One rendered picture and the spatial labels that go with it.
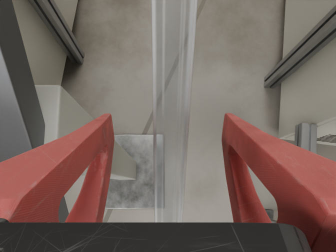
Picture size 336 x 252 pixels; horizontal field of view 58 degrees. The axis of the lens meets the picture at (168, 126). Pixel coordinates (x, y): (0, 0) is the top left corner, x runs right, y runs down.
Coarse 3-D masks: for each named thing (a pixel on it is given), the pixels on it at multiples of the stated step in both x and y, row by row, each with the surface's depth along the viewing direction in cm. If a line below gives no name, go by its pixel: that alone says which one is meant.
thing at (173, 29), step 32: (160, 0) 9; (192, 0) 9; (160, 32) 10; (192, 32) 10; (160, 64) 10; (192, 64) 10; (160, 96) 11; (160, 128) 12; (160, 160) 13; (160, 192) 14
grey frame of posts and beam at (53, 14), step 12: (36, 0) 75; (48, 0) 77; (48, 12) 78; (60, 12) 85; (48, 24) 84; (60, 24) 86; (60, 36) 91; (72, 36) 97; (72, 48) 99; (72, 60) 109
